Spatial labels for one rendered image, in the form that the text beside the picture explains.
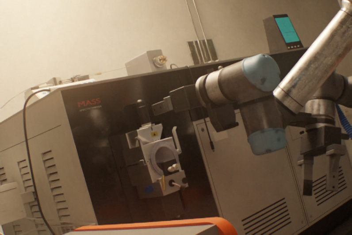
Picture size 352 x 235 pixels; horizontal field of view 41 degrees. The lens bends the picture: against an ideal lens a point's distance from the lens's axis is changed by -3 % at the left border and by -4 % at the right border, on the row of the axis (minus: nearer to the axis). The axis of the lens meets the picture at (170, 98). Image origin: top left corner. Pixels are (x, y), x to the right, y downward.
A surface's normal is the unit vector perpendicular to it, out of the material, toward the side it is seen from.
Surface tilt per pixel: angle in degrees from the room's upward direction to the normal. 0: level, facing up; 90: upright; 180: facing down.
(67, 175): 90
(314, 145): 67
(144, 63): 90
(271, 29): 88
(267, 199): 90
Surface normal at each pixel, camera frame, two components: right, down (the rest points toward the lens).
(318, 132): -0.98, -0.14
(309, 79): -0.03, 0.24
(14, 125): -0.73, 0.16
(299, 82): -0.36, -0.04
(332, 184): 0.18, -0.26
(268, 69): 0.62, -0.23
